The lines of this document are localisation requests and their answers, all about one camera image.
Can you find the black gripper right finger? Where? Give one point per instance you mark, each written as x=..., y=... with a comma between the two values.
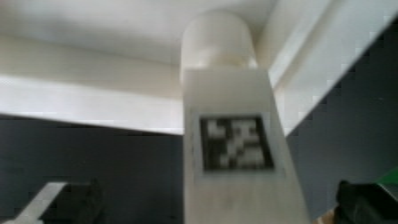
x=366, y=203

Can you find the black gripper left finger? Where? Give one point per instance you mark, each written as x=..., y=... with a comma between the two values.
x=66, y=204

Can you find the white table leg with tag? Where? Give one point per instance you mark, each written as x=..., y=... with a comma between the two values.
x=240, y=182

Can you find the white square tabletop panel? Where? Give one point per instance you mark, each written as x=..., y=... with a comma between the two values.
x=91, y=55

